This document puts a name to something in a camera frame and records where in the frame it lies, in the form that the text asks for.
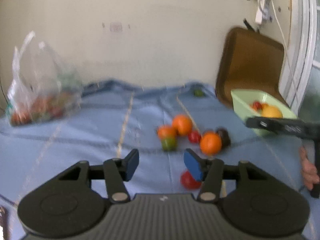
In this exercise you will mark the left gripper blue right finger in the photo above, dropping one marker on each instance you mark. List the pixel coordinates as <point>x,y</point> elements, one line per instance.
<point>209,172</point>

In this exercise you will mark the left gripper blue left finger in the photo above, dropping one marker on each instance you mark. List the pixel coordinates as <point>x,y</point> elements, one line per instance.
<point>116,172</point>

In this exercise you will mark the large yellow grapefruit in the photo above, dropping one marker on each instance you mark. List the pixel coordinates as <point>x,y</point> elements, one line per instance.
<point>271,112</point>

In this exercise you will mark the red cherry tomato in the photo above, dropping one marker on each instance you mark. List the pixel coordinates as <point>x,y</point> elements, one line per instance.
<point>188,182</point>
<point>257,106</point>

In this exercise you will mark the dark purple plum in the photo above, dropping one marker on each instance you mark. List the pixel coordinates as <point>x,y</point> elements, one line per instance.
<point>224,135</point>

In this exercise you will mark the small orange kumquat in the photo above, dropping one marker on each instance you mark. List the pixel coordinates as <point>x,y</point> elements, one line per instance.
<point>194,137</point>

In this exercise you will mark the green orange unripe tomato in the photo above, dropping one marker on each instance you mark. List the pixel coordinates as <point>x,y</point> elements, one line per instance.
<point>169,144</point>

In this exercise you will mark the orange tomato with stem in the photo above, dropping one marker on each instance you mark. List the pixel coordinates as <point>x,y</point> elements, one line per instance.
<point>166,131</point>

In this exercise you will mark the green lime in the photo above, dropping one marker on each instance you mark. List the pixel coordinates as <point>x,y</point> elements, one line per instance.
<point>198,93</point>

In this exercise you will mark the person right hand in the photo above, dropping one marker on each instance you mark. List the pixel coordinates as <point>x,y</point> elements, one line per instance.
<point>309,171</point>

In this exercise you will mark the light green plastic basket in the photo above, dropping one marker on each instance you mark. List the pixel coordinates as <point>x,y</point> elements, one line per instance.
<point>251,103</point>

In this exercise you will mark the blue tablecloth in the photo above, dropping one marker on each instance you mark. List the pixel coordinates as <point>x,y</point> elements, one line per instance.
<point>114,118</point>

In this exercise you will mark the clear plastic bag of fruit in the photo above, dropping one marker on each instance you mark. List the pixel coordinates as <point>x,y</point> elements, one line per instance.
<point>43,87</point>

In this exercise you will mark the white power strip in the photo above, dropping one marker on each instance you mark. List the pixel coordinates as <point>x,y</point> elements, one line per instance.
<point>262,11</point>

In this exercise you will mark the white window frame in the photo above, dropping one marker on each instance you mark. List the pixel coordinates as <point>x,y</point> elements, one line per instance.
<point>303,59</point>

